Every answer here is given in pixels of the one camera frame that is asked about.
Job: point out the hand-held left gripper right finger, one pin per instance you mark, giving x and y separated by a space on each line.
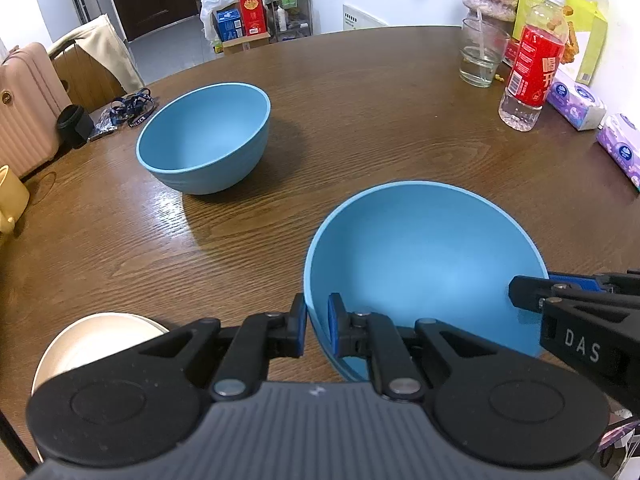
335 325

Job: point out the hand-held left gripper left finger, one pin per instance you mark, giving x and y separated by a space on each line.
299 325

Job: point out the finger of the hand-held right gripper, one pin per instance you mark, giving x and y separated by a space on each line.
527 292
572 280

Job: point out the blue bowl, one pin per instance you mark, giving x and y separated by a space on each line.
425 270
205 140

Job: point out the cream plate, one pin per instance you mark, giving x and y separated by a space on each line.
100 332

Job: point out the purple tissue pack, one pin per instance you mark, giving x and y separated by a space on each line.
622 147
575 102

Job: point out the red label water bottle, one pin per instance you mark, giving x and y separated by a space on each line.
532 75

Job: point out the clear drinking glass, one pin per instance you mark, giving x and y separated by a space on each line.
480 67

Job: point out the green snack box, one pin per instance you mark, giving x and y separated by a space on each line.
590 35

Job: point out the white straw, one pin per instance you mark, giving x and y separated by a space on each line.
481 35

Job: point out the clear badge holder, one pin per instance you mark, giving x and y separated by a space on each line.
104 127

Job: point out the cardboard box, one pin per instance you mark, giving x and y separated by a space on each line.
245 44

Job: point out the black pouch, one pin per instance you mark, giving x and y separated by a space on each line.
75 125

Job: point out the blue carton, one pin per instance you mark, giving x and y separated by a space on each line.
229 25

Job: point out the white leaning panel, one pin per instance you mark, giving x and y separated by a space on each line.
365 17

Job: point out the yellow cup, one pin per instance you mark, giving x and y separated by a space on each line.
12 200

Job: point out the tall red carton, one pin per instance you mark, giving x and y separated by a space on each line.
251 12

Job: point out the white plastic bag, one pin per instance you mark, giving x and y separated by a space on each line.
210 15

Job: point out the wooden chair with cloth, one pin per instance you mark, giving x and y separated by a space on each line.
105 45

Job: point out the pink suitcase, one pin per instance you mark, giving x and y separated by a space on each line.
27 110

